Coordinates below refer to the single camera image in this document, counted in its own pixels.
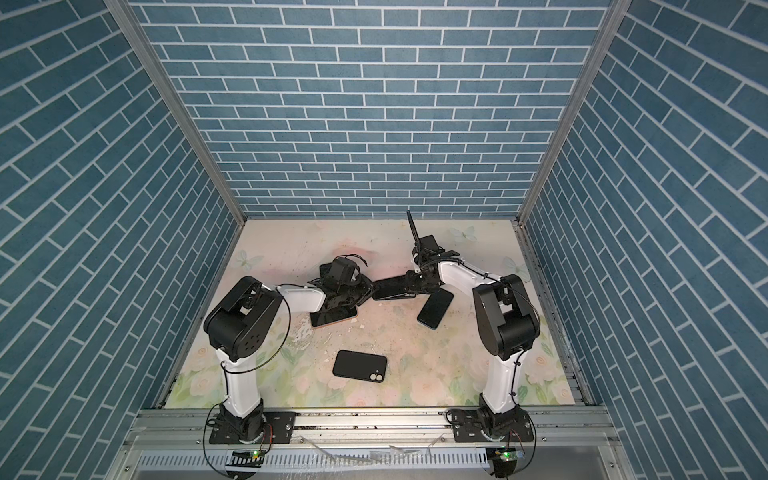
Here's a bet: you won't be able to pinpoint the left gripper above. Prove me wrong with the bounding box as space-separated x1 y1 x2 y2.
337 273 381 308

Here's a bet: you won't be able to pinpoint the pink phone case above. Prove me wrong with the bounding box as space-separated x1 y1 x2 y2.
310 304 359 329

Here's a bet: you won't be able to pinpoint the black phone case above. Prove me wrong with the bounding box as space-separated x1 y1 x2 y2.
332 350 388 383
371 275 418 302

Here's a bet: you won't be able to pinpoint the blue-edged black phone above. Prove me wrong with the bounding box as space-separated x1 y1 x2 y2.
417 289 454 330

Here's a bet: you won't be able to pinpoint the purple-edged black phone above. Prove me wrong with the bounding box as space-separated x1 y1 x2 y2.
310 306 358 328

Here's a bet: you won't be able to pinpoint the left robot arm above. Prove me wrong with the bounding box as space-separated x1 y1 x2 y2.
203 254 373 442

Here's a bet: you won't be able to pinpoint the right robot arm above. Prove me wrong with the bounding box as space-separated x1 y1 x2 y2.
406 235 541 442

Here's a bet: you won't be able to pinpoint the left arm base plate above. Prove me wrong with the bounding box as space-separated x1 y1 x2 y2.
206 409 296 445

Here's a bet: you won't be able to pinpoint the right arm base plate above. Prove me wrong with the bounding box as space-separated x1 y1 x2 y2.
444 406 535 443

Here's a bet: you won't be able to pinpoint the aluminium front rail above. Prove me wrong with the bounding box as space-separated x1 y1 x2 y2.
124 405 616 451

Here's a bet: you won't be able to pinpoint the white slotted cable duct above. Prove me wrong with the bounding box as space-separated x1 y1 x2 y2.
137 448 489 473

